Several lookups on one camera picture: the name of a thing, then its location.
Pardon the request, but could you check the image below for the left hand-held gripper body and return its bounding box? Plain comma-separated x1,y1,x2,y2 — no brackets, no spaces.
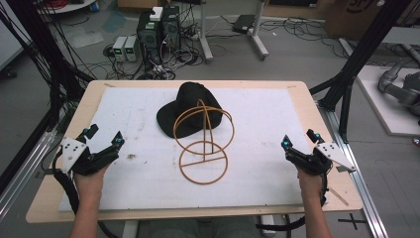
59,136,120,177

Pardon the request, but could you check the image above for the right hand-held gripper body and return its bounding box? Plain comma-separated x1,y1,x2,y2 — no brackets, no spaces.
285,141,357,177

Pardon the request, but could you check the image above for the person's left hand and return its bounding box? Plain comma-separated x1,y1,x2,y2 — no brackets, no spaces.
72,163,111,200

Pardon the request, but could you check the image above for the person's right hand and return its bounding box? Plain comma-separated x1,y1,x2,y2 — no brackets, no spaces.
296,165,324,203

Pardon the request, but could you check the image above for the thin wooden stick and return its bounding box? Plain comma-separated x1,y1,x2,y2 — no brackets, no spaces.
328,185,350,207

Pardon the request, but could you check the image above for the white foam mat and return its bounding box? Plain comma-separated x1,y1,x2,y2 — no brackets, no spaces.
57,86,327,212

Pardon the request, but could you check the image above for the white floor board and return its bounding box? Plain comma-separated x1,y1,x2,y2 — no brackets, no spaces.
356,64,420,137

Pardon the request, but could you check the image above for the white table leg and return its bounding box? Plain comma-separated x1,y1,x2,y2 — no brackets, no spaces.
121,219,141,238
260,214,277,238

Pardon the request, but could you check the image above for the black brimmed hat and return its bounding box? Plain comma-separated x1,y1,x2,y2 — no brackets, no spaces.
156,81,226,140

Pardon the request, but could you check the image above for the grey bench power supply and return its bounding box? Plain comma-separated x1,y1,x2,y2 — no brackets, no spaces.
111,36,128,62
124,35,141,62

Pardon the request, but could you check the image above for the white desk leg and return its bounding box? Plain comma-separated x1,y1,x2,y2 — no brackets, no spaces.
247,0,270,62
197,0,215,64

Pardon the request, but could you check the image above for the black computer tower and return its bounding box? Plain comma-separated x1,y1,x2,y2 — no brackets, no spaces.
136,11,163,65
161,5,181,52

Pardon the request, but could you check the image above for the brown cardboard box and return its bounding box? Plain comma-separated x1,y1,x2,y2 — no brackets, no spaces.
324,0,420,42

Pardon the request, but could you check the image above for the black flat device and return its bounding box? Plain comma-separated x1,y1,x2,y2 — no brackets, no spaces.
231,14,258,35

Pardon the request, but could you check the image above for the white box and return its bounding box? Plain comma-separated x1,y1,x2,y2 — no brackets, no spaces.
149,6,164,23

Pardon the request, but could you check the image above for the aluminium rail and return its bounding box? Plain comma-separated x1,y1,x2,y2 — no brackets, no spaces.
316,100,391,238
0,128,57,221

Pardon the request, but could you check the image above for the tan wire hat stand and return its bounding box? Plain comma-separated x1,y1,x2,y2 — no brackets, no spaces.
172,98,236,185

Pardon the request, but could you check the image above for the black metal frame post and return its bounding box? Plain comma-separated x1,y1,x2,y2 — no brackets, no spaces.
0,0,95,196
309,0,410,144

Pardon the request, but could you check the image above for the tangle of floor cables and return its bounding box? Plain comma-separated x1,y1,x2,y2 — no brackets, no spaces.
102,19,206,81

